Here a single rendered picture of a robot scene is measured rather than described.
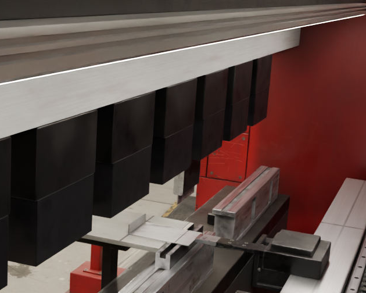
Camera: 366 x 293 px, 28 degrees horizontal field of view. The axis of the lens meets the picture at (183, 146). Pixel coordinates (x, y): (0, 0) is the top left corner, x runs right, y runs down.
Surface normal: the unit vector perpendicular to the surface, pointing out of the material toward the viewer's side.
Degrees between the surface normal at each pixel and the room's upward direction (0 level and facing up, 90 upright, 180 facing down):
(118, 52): 90
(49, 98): 90
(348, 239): 0
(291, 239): 0
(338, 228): 0
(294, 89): 90
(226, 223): 90
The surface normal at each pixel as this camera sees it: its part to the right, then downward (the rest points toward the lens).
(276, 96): -0.34, 0.18
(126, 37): 0.94, 0.14
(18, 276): 0.07, -0.97
